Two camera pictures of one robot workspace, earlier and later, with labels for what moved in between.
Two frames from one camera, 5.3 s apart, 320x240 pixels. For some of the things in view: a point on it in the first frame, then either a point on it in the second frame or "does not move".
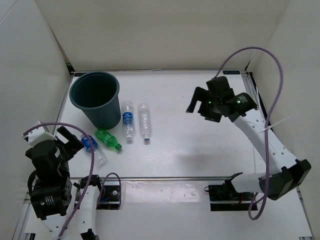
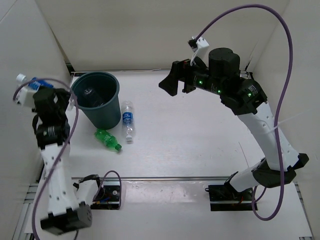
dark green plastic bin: x=97 y=93 does not move
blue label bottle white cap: x=99 y=154 → x=34 y=82
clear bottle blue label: x=128 y=108 does not move
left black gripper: x=73 y=144 → x=63 y=96
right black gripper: x=200 y=94 → x=170 y=83
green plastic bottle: x=109 y=139 does not move
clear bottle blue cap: x=145 y=117 → x=89 y=92
